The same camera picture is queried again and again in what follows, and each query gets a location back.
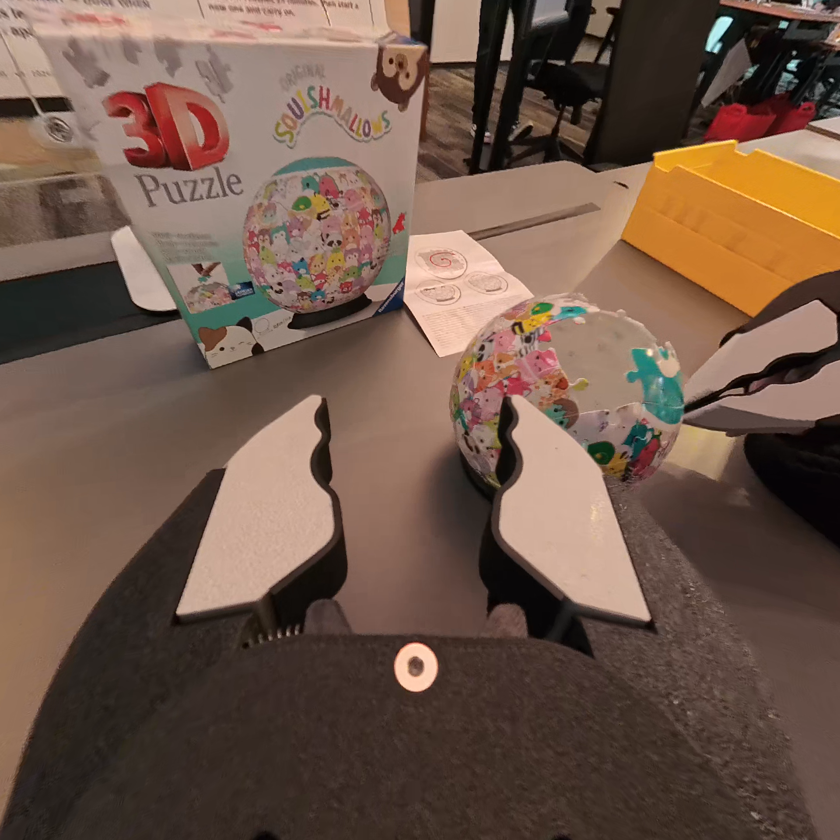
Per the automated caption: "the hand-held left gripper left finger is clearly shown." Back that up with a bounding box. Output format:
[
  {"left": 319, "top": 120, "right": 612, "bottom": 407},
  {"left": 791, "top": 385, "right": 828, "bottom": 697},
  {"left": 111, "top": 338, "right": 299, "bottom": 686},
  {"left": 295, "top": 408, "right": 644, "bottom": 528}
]
[{"left": 174, "top": 394, "right": 347, "bottom": 629}]

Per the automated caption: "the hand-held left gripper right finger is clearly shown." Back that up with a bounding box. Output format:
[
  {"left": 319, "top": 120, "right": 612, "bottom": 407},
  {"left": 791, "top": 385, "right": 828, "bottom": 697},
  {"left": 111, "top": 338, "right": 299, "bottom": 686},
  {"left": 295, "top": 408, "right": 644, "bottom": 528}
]
[{"left": 478, "top": 395, "right": 655, "bottom": 641}]

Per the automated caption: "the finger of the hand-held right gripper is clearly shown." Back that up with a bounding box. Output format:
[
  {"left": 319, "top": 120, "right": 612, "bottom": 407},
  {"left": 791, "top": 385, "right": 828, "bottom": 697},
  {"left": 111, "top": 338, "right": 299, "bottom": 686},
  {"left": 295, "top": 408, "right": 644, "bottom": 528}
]
[
  {"left": 684, "top": 366, "right": 840, "bottom": 437},
  {"left": 682, "top": 299, "right": 840, "bottom": 412}
]

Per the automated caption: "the yellow plastic bin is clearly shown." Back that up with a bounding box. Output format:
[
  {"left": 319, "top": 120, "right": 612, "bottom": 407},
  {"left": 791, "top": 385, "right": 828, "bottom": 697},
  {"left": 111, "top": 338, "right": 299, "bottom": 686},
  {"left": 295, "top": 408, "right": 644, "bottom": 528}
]
[{"left": 620, "top": 139, "right": 840, "bottom": 318}]

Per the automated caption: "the colourful puzzle ball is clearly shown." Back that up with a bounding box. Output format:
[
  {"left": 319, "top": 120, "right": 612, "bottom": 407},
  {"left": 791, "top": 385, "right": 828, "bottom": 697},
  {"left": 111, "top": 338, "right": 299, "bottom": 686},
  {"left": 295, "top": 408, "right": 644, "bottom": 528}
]
[{"left": 449, "top": 293, "right": 686, "bottom": 490}]

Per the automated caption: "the white puzzle packaging box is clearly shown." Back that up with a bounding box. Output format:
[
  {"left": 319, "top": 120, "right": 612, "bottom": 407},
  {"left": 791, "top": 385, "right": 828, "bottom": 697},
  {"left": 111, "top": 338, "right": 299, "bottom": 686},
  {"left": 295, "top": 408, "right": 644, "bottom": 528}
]
[{"left": 34, "top": 25, "right": 431, "bottom": 370}]

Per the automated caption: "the black wrist rest pad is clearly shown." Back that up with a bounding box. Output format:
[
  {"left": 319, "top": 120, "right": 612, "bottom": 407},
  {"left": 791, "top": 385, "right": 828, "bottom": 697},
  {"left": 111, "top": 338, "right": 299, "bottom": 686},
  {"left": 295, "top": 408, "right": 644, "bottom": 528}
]
[{"left": 743, "top": 430, "right": 840, "bottom": 549}]

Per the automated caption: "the red storage bin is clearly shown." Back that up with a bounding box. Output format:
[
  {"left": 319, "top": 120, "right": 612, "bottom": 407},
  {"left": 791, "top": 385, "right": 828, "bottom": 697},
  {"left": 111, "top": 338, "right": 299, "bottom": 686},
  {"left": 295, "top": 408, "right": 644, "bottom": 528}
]
[
  {"left": 768, "top": 95, "right": 818, "bottom": 135},
  {"left": 705, "top": 101, "right": 778, "bottom": 142}
]

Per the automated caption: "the white instruction leaflet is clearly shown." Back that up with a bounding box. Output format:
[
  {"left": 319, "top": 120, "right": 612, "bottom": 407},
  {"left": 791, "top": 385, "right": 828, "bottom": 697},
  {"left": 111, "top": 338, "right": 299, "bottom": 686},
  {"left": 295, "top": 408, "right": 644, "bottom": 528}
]
[{"left": 402, "top": 230, "right": 534, "bottom": 359}]

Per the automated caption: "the white paper sheet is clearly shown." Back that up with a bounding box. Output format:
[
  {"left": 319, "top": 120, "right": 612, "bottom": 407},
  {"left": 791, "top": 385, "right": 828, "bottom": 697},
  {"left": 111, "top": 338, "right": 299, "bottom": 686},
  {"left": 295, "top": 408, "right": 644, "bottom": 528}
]
[{"left": 697, "top": 36, "right": 753, "bottom": 107}]

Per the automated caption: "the white stand base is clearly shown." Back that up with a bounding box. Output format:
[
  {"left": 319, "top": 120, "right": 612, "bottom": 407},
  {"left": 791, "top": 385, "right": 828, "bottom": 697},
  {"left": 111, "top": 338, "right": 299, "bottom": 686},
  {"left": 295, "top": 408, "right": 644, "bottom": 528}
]
[{"left": 110, "top": 226, "right": 183, "bottom": 317}]

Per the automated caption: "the wooden background desk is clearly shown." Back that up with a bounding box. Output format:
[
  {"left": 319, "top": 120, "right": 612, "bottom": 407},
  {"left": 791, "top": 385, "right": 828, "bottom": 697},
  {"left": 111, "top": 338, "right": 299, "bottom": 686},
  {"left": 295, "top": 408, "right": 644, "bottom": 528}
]
[{"left": 718, "top": 0, "right": 840, "bottom": 99}]

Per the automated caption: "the white instruction poster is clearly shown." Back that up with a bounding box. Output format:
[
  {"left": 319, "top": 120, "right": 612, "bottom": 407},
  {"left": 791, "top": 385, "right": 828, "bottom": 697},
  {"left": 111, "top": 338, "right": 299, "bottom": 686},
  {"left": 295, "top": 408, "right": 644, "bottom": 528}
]
[{"left": 0, "top": 0, "right": 389, "bottom": 101}]

